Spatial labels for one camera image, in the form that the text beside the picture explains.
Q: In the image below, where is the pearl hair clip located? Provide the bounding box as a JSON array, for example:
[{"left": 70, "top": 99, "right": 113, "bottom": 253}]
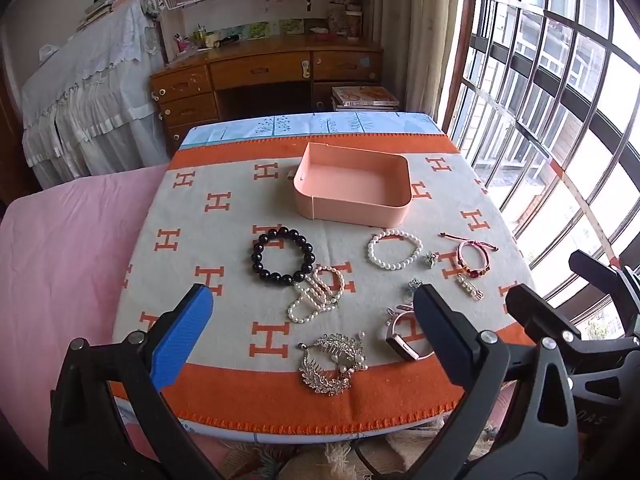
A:
[{"left": 457, "top": 274, "right": 484, "bottom": 301}]

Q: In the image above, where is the red pink cord bracelet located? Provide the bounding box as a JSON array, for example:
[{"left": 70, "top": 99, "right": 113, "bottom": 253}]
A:
[{"left": 438, "top": 231, "right": 500, "bottom": 279}]

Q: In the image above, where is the small teal flower clip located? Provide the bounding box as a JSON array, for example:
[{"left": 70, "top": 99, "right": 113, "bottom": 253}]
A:
[{"left": 423, "top": 252, "right": 439, "bottom": 269}]

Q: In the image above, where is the round pearl brooch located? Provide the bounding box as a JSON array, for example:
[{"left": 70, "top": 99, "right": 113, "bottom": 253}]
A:
[{"left": 405, "top": 278, "right": 423, "bottom": 301}]

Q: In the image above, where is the white pearl bracelet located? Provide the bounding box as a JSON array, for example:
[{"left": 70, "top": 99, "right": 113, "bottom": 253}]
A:
[{"left": 365, "top": 228, "right": 424, "bottom": 272}]

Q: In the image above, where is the silver leaf brooch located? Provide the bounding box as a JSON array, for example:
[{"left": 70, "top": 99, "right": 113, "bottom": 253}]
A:
[{"left": 297, "top": 332, "right": 368, "bottom": 396}]

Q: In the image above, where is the pearl strand bracelet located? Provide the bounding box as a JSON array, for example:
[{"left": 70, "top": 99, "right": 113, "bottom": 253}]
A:
[{"left": 285, "top": 264, "right": 347, "bottom": 325}]

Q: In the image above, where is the black bead bracelet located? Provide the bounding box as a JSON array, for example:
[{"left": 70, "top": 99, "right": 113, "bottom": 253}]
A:
[{"left": 249, "top": 225, "right": 317, "bottom": 287}]

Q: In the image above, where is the pink jewelry tray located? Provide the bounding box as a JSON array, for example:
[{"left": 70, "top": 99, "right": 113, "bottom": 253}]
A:
[{"left": 293, "top": 143, "right": 412, "bottom": 228}]

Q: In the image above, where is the cream knitted cloth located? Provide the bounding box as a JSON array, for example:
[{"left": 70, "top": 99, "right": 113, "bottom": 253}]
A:
[{"left": 219, "top": 418, "right": 501, "bottom": 480}]

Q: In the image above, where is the pink bed sheet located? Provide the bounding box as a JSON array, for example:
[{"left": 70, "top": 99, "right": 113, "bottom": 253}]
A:
[{"left": 0, "top": 166, "right": 166, "bottom": 464}]

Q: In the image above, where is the metal window grille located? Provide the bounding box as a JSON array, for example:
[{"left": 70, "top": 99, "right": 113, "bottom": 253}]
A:
[{"left": 444, "top": 0, "right": 639, "bottom": 320}]

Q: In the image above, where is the orange H-pattern blanket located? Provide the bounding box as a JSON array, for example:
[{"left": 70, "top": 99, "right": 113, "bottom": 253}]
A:
[{"left": 113, "top": 133, "right": 532, "bottom": 442}]

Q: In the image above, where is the stack of magazines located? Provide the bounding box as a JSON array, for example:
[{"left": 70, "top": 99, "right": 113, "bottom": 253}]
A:
[{"left": 332, "top": 86, "right": 399, "bottom": 112}]

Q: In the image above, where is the white lace cloth cover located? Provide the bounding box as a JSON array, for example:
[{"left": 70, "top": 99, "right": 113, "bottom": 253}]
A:
[{"left": 21, "top": 0, "right": 169, "bottom": 188}]

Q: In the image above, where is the beige curtain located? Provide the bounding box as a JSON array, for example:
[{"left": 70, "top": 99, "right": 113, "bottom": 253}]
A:
[{"left": 370, "top": 0, "right": 463, "bottom": 124}]

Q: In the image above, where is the wooden desk with drawers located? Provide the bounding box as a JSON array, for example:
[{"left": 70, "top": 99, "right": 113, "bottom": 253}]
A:
[{"left": 150, "top": 36, "right": 383, "bottom": 153}]

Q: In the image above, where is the wooden bookshelf with books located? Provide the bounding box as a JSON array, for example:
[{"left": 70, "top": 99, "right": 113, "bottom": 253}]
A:
[{"left": 157, "top": 0, "right": 371, "bottom": 63}]

